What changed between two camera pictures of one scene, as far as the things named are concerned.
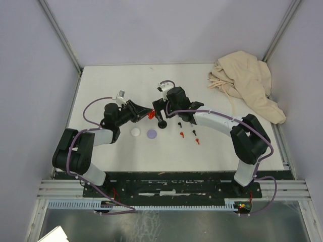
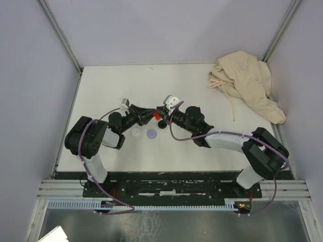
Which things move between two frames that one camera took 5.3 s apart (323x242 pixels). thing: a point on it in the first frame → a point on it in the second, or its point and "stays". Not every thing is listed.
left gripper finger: [140, 116] → [145, 119]
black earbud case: [162, 124] stays
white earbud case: [135, 132] stays
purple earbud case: [151, 134] stays
